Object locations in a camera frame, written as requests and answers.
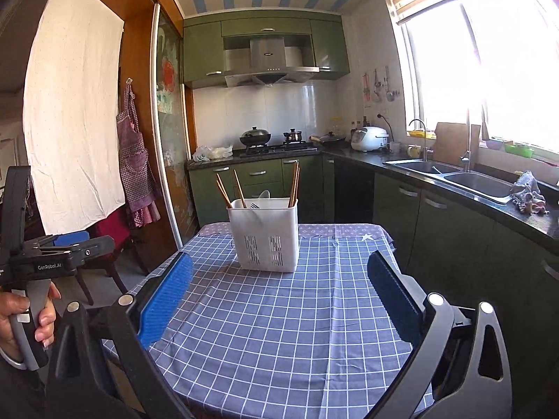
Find green upper kitchen cabinets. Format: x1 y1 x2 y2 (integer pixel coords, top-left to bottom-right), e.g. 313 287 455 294
183 12 351 90

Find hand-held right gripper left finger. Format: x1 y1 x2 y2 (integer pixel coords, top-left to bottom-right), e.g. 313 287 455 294
46 252 194 419

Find green bowl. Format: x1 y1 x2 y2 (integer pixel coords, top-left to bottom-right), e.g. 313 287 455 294
504 141 535 159

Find person's left hand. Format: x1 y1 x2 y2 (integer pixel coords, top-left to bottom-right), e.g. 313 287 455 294
0 281 62 352

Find purple checked apron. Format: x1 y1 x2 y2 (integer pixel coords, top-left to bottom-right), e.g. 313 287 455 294
116 79 161 228

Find white plastic bag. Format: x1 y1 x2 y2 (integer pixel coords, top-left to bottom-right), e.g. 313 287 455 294
193 144 234 161

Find straight metal faucet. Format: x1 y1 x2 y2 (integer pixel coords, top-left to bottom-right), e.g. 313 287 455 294
458 109 475 174

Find white rice cooker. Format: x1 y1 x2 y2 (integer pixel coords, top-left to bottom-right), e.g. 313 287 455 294
351 126 389 153

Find black wok with lid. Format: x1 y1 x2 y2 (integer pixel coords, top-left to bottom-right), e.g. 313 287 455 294
239 126 271 147

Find hanging kitchen utensils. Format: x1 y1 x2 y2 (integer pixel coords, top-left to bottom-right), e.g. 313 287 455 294
371 66 401 104

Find black kitchen countertop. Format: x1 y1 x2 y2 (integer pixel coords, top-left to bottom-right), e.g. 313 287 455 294
187 146 559 245

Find wooden cutting board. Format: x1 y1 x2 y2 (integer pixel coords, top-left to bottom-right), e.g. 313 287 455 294
434 122 481 167

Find sliding glass door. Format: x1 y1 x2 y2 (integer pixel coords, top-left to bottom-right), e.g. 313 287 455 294
151 3 197 251

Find white plastic utensil holder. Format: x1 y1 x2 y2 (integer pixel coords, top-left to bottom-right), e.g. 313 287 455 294
226 198 300 273

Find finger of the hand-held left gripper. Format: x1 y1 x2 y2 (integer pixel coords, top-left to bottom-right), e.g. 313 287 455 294
26 231 90 251
65 236 115 267

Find gas stove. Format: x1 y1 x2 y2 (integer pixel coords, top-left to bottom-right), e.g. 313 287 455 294
238 142 320 157

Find red chair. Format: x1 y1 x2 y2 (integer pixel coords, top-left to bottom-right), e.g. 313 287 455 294
74 207 132 306

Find gooseneck faucet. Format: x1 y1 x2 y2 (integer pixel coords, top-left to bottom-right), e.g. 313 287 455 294
408 119 429 162

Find crumpled dish rag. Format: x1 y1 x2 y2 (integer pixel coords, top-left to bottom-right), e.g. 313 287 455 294
510 171 550 215

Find white hanging cloth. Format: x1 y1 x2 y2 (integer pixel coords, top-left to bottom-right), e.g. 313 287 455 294
23 0 127 236

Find blue checked tablecloth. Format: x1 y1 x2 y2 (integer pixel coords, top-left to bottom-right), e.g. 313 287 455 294
102 233 433 419

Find steel double sink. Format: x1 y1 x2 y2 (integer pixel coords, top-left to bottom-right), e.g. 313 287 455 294
383 158 525 205

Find window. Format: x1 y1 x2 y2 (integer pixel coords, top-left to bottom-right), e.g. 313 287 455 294
384 0 559 154

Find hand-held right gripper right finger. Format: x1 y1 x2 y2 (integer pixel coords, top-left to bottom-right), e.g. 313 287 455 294
362 251 514 419

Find steel range hood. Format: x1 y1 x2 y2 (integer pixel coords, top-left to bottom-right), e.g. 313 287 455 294
225 38 321 88

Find frying pan with lid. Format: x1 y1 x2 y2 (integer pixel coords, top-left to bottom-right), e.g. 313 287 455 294
312 131 347 146

